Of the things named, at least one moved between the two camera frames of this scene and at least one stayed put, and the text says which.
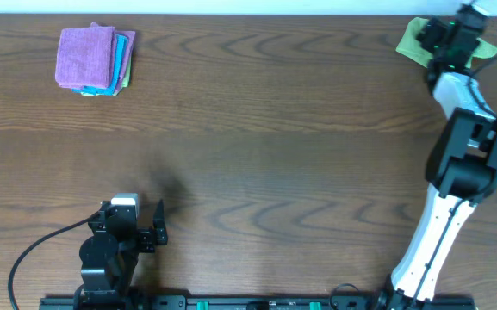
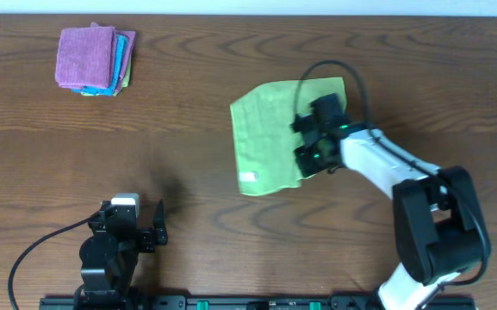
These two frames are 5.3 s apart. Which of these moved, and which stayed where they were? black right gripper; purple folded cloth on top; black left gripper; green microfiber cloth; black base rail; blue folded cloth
Moved: black right gripper; green microfiber cloth
Stayed: purple folded cloth on top; black base rail; black left gripper; blue folded cloth
